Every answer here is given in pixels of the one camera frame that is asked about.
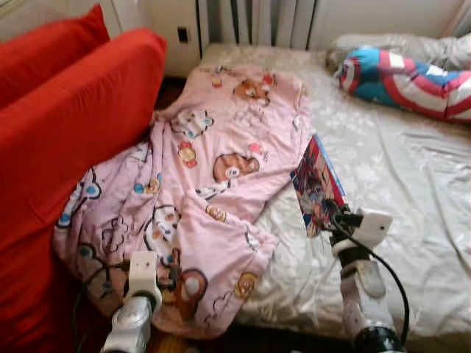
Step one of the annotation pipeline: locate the colourful cartoon book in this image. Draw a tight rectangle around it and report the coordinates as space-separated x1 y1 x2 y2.
291 134 348 238

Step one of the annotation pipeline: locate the pink cartoon print blanket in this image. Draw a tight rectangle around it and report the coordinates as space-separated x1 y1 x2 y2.
52 65 314 340

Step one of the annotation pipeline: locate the bed with grey floral sheet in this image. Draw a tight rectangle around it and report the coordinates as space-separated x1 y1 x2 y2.
199 43 471 352

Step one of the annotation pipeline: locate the blue red white striped bolster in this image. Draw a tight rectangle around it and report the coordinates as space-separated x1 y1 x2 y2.
339 46 471 124

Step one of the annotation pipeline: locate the thick red fabric cushion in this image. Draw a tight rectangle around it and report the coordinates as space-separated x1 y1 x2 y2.
0 28 168 353

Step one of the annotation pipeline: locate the grey floral pillow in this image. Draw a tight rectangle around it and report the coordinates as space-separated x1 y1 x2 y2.
326 33 471 73

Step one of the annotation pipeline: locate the grey pleated curtain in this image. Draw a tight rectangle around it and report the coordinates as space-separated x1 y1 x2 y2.
199 0 317 51
445 0 471 38

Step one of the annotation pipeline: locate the thin red fabric cushion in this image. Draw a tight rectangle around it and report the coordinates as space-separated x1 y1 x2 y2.
0 4 111 111

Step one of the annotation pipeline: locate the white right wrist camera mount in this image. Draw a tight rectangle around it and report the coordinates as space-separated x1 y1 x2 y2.
352 210 394 249

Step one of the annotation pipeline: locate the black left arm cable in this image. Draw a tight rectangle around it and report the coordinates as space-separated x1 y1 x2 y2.
71 265 133 348

